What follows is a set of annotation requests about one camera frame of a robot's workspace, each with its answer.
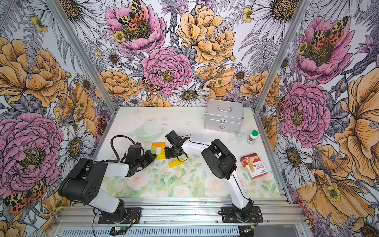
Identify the white green-capped bottle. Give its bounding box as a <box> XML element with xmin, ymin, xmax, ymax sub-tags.
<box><xmin>247</xmin><ymin>130</ymin><xmax>259</xmax><ymax>144</ymax></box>

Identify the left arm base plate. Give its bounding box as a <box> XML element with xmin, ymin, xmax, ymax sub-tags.
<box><xmin>97</xmin><ymin>207</ymin><xmax>142</xmax><ymax>225</ymax></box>

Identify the yellow long block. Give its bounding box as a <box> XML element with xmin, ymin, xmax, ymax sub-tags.
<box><xmin>168</xmin><ymin>160</ymin><xmax>184</xmax><ymax>168</ymax></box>
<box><xmin>157</xmin><ymin>154</ymin><xmax>166</xmax><ymax>160</ymax></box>

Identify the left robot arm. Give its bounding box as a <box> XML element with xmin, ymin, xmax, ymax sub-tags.
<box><xmin>58</xmin><ymin>143</ymin><xmax>157</xmax><ymax>223</ymax></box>

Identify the silver metal case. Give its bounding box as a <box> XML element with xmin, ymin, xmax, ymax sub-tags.
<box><xmin>204</xmin><ymin>99</ymin><xmax>244</xmax><ymax>133</ymax></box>

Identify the orange block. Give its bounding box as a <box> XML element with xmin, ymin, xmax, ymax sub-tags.
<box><xmin>152</xmin><ymin>142</ymin><xmax>166</xmax><ymax>147</ymax></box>

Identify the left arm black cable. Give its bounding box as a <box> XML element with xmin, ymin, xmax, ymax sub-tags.
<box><xmin>110</xmin><ymin>135</ymin><xmax>137</xmax><ymax>162</ymax></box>

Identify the clear glass bowl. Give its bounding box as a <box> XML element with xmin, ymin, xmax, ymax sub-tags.
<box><xmin>130</xmin><ymin>121</ymin><xmax>168</xmax><ymax>143</ymax></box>

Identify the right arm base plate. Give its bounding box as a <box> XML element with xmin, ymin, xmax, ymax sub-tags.
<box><xmin>218</xmin><ymin>206</ymin><xmax>264</xmax><ymax>224</ymax></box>

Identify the red bandage box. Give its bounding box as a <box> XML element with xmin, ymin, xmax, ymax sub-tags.
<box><xmin>240</xmin><ymin>153</ymin><xmax>268</xmax><ymax>179</ymax></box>

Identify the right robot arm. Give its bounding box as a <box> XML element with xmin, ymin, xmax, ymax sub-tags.
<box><xmin>165</xmin><ymin>131</ymin><xmax>254</xmax><ymax>222</ymax></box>

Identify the aluminium rail frame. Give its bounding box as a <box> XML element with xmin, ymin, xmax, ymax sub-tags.
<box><xmin>51</xmin><ymin>197</ymin><xmax>311</xmax><ymax>237</ymax></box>

